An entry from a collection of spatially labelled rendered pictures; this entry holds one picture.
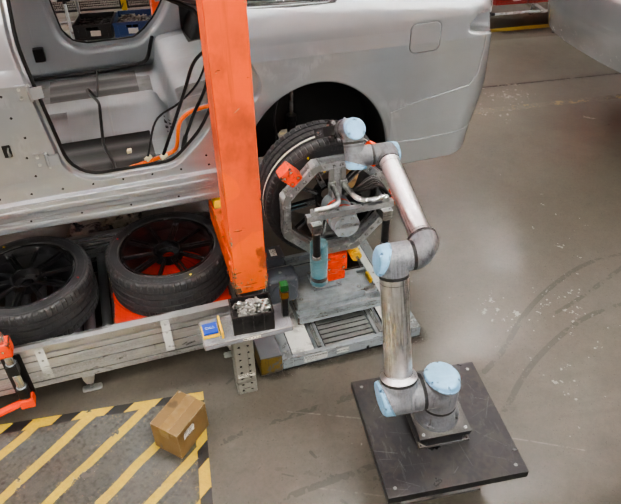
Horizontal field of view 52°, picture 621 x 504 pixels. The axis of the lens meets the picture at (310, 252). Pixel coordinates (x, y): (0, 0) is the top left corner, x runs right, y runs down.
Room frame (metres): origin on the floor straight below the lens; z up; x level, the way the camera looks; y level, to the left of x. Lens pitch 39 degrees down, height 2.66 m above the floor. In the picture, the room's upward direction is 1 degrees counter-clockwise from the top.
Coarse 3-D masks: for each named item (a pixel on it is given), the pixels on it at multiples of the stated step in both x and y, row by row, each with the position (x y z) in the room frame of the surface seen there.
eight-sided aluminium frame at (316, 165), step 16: (320, 160) 2.54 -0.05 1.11; (336, 160) 2.53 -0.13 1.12; (304, 176) 2.48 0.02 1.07; (288, 192) 2.46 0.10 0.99; (288, 208) 2.45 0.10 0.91; (288, 224) 2.45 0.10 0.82; (368, 224) 2.59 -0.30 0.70; (288, 240) 2.45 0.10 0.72; (304, 240) 2.49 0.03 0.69; (336, 240) 2.57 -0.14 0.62; (352, 240) 2.57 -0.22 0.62
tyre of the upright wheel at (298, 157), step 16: (304, 128) 2.76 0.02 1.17; (288, 144) 2.67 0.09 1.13; (304, 144) 2.63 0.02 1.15; (320, 144) 2.59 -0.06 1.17; (336, 144) 2.61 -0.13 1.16; (272, 160) 2.65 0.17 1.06; (288, 160) 2.56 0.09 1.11; (304, 160) 2.56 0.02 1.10; (272, 176) 2.56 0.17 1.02; (272, 192) 2.52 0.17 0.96; (272, 208) 2.52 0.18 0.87; (272, 224) 2.51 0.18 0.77
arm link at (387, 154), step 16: (384, 144) 2.39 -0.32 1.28; (384, 160) 2.31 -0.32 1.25; (384, 176) 2.27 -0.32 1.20; (400, 176) 2.20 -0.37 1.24; (400, 192) 2.11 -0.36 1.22; (400, 208) 2.05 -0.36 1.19; (416, 208) 2.02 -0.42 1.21; (416, 224) 1.94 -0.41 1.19; (416, 240) 1.84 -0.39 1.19; (432, 240) 1.85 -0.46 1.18; (432, 256) 1.81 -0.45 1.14
